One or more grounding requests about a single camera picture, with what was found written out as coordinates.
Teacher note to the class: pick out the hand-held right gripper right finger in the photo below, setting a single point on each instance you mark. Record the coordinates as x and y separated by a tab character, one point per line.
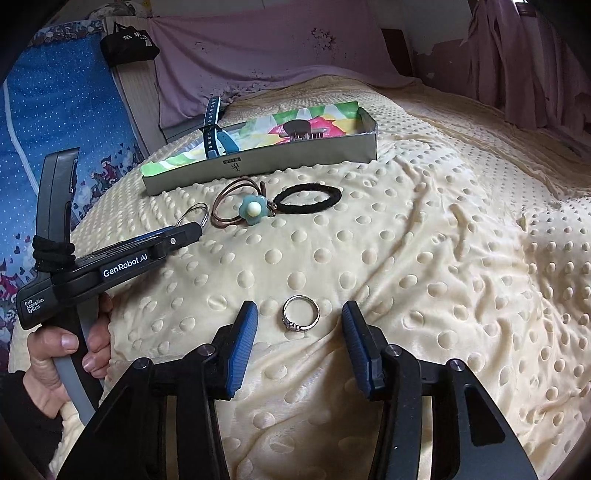
358	350

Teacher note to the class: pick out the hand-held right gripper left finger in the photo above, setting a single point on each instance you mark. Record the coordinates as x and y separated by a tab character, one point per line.
242	350

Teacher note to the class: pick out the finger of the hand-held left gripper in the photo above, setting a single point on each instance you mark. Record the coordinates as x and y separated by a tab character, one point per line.
182	236
157	232

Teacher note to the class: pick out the blue wrist watch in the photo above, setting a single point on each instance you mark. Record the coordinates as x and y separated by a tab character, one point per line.
217	138

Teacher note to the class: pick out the colourful lined tray box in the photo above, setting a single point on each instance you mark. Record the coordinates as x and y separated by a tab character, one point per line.
277	159

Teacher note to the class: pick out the claw hair clip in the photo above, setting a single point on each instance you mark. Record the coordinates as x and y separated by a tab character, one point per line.
300	128

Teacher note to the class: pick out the person's left forearm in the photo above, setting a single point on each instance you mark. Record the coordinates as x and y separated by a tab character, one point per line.
23	429

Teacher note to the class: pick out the person's left hand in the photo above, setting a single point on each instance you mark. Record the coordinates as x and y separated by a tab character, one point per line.
46	360

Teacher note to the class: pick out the black elastic band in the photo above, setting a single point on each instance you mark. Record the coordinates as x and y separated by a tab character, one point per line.
53	251

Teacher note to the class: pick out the blue dotted fabric wardrobe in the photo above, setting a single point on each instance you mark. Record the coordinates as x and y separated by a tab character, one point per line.
55	115

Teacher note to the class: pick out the light wooden board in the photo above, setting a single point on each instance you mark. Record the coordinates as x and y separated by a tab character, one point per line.
138	106

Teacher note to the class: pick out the black tote bag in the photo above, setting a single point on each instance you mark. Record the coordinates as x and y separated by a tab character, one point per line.
127	46

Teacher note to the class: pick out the floral cloth bundle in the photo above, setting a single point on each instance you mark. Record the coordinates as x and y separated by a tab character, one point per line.
120	9

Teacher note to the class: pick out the pink hanging sheet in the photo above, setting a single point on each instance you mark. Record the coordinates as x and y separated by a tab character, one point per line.
277	50

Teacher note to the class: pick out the dark wooden headboard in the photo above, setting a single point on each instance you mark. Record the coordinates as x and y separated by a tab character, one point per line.
397	50

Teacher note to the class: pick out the pink curtain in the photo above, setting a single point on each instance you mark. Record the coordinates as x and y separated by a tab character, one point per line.
521	69

